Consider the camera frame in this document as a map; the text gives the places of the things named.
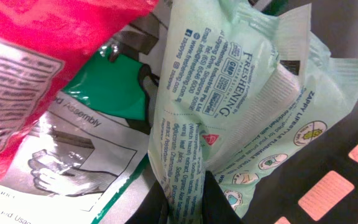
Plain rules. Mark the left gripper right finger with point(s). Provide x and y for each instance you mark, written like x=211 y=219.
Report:
x=215 y=207

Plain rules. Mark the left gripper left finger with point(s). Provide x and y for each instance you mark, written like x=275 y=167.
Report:
x=154 y=209

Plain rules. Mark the mint green wet wipes pack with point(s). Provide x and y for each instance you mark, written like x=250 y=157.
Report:
x=240 y=92

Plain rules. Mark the green white 3M package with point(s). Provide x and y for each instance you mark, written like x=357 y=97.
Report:
x=69 y=165

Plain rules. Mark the grey plastic mesh basket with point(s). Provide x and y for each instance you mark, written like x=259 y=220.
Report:
x=336 y=24

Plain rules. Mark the red Nescafe coffee pack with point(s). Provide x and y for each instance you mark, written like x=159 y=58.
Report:
x=43 y=45

